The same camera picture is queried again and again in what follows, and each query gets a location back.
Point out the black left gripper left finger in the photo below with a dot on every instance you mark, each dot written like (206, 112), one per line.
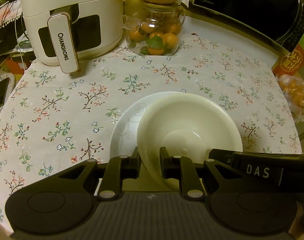
(118, 169)

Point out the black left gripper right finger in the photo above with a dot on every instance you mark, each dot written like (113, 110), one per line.
(183, 170)

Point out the white plate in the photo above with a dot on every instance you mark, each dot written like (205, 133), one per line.
(124, 135)

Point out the cream bowl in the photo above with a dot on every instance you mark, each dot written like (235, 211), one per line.
(185, 124)

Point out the plastic bag of oranges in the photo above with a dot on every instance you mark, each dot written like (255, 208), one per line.
(293, 90)

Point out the floral tablecloth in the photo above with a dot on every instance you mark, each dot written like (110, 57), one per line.
(53, 120)

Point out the red gift box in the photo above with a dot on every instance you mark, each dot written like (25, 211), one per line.
(289, 65)

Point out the glass jar of tangerines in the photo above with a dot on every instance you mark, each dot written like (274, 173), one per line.
(155, 29)

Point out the white air fryer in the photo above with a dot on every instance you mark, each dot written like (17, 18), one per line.
(64, 32)

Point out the black microwave oven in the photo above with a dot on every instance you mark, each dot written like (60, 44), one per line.
(281, 21)

